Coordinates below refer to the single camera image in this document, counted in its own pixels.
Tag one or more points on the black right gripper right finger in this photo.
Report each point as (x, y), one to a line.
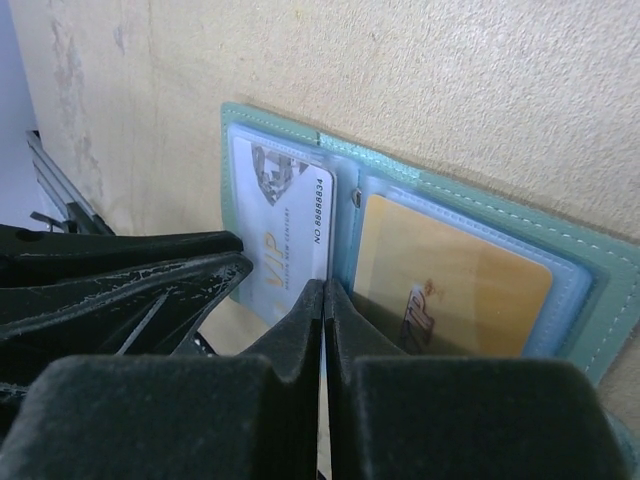
(396, 416)

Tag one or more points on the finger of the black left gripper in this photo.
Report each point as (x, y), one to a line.
(153, 309)
(40, 258)

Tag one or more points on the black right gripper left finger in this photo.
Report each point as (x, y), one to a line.
(253, 415)

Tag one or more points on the green leather card holder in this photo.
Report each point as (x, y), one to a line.
(593, 303)

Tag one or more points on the silver VIP card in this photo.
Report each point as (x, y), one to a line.
(283, 196)

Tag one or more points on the aluminium table frame rail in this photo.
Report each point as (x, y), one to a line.
(68, 210)

